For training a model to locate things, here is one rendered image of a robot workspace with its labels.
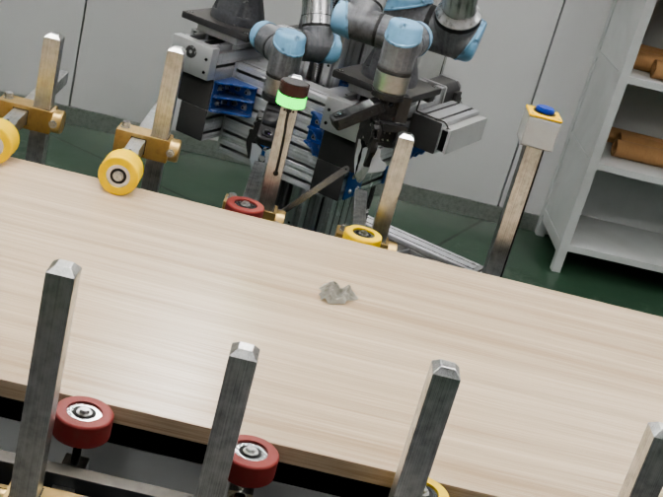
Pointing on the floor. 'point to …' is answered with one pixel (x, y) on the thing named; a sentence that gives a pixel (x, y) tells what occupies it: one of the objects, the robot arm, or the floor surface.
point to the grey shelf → (588, 166)
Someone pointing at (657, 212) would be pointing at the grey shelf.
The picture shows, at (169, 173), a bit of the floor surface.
